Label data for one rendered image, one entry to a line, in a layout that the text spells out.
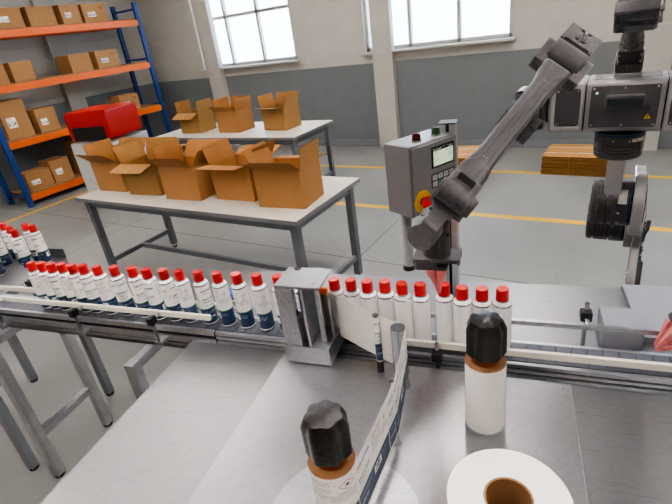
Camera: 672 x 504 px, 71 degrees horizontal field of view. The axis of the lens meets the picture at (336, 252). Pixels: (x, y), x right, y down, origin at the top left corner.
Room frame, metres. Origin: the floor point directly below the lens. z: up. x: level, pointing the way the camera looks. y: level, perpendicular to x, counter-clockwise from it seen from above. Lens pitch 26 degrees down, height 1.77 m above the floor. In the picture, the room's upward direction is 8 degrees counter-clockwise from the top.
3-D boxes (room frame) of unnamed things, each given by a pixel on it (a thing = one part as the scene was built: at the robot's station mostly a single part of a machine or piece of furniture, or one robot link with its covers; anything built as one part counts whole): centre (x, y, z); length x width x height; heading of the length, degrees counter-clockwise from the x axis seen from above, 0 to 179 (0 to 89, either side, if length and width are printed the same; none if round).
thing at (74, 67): (7.79, 3.66, 1.26); 2.77 x 0.60 x 2.51; 146
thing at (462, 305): (1.09, -0.33, 0.98); 0.05 x 0.05 x 0.20
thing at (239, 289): (1.36, 0.33, 0.98); 0.05 x 0.05 x 0.20
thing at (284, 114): (5.47, 0.42, 0.97); 0.44 x 0.42 x 0.37; 143
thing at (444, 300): (1.12, -0.28, 0.98); 0.05 x 0.05 x 0.20
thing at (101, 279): (1.59, 0.88, 0.98); 0.05 x 0.05 x 0.20
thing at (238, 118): (5.75, 0.98, 0.97); 0.43 x 0.39 x 0.37; 144
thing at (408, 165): (1.21, -0.26, 1.38); 0.17 x 0.10 x 0.19; 123
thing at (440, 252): (0.93, -0.22, 1.30); 0.10 x 0.07 x 0.07; 68
